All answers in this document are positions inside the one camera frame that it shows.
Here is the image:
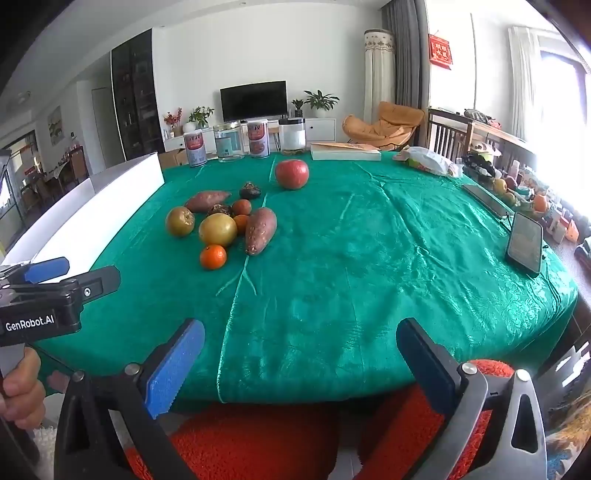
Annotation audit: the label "yellow round fruit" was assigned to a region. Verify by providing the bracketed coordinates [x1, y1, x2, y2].
[199, 213, 238, 248]

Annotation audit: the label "leafy green potted plant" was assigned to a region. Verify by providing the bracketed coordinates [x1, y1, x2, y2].
[188, 106, 215, 130]

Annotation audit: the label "red wall hanging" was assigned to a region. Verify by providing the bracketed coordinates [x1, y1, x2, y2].
[428, 34, 453, 71]

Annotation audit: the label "red flower plant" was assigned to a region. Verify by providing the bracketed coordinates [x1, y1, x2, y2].
[163, 108, 184, 138]

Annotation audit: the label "grey curtain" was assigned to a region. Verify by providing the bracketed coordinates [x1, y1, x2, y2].
[382, 0, 430, 112]

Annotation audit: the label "black television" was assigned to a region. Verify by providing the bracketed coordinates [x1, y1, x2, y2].
[220, 80, 287, 123]

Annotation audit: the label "green tablecloth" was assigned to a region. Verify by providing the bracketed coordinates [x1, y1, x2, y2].
[28, 150, 580, 404]

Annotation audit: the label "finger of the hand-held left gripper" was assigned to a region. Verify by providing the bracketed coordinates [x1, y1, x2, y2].
[61, 265, 122, 304]
[0, 257, 71, 289]

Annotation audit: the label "white curtain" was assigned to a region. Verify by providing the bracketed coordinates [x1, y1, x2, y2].
[508, 26, 543, 139]

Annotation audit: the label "white board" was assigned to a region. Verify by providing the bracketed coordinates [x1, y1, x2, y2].
[0, 152, 164, 282]

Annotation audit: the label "clear glass jar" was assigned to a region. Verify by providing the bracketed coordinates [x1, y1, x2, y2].
[213, 124, 245, 162]

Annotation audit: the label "white plastic bag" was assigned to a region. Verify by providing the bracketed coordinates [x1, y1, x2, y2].
[392, 146, 464, 178]

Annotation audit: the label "covered standing air conditioner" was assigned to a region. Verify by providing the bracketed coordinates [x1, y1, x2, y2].
[363, 30, 396, 125]

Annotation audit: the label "black display cabinet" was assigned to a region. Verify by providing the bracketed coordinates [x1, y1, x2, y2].
[110, 28, 166, 162]

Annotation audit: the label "red apple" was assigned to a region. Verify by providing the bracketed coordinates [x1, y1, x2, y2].
[275, 159, 310, 190]

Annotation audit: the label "white television cabinet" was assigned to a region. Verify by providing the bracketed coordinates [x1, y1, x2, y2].
[164, 117, 336, 152]

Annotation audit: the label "wooden bench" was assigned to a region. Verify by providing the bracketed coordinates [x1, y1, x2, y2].
[427, 107, 536, 171]

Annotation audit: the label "small sweet potato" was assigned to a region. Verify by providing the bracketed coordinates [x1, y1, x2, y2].
[185, 190, 232, 213]

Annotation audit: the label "red label tin can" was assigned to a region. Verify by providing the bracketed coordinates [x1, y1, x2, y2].
[184, 130, 208, 167]
[248, 119, 270, 158]

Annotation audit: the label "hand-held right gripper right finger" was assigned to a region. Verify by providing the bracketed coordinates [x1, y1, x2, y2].
[396, 318, 548, 480]

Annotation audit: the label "orange lounge chair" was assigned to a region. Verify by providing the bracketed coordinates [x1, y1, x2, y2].
[342, 102, 426, 151]

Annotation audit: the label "black smartphone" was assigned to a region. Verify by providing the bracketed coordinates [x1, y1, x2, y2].
[505, 212, 544, 278]
[462, 184, 511, 219]

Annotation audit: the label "flat white book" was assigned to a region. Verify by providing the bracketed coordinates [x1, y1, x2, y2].
[310, 142, 382, 162]

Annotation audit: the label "cardboard box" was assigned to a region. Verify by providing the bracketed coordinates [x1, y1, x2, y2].
[159, 148, 190, 169]

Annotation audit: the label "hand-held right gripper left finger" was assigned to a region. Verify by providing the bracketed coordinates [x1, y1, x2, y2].
[54, 318, 206, 480]

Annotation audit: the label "plastic jar black lid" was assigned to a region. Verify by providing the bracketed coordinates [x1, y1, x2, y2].
[279, 117, 307, 154]

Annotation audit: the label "person's red fleece legs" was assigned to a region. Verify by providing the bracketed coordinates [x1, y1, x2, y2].
[124, 360, 515, 480]

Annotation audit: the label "person's left hand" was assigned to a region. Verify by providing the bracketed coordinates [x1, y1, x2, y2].
[0, 346, 47, 430]

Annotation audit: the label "large sweet potato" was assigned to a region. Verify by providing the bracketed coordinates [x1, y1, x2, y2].
[245, 207, 278, 256]

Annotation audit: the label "clutter of small items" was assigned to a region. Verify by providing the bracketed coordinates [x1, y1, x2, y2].
[462, 143, 591, 264]

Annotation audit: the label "green-brown round fruit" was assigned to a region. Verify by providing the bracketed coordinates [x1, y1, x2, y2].
[165, 206, 196, 238]

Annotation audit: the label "framed wall picture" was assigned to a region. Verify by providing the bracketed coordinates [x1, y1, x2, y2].
[47, 106, 64, 146]

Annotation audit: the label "large green potted plant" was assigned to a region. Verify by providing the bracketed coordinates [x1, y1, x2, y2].
[303, 90, 340, 118]

